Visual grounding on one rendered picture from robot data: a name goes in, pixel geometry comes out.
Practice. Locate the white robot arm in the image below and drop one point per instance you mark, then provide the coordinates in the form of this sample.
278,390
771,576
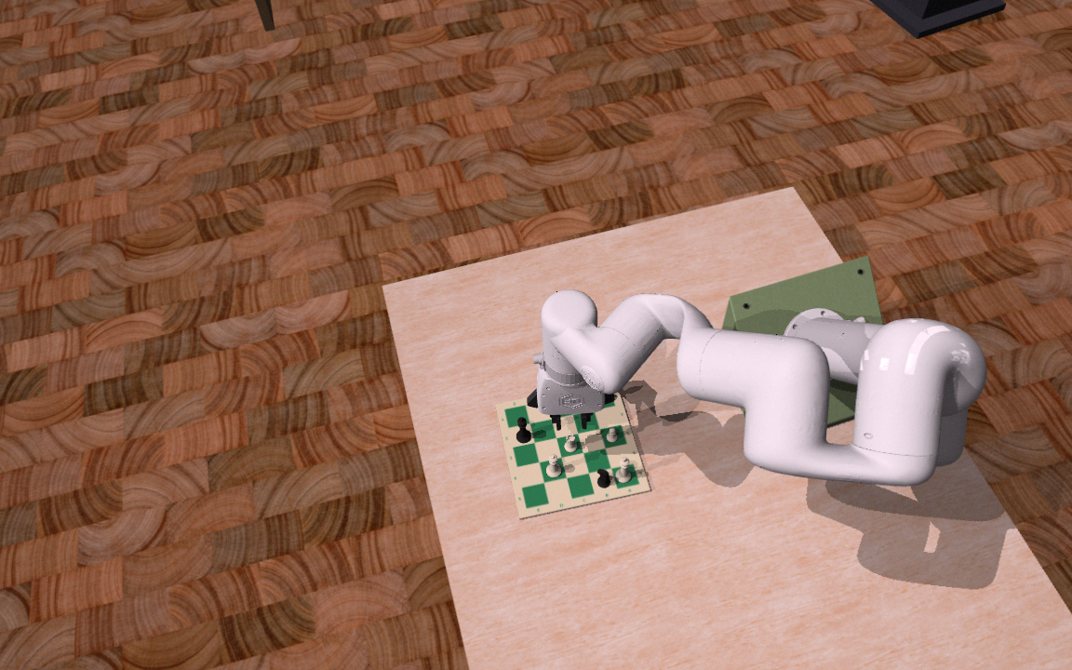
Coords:
903,374

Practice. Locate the green and cream chessboard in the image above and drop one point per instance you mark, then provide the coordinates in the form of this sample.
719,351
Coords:
537,493

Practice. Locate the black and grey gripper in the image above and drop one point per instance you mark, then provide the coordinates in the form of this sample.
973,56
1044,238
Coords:
554,398

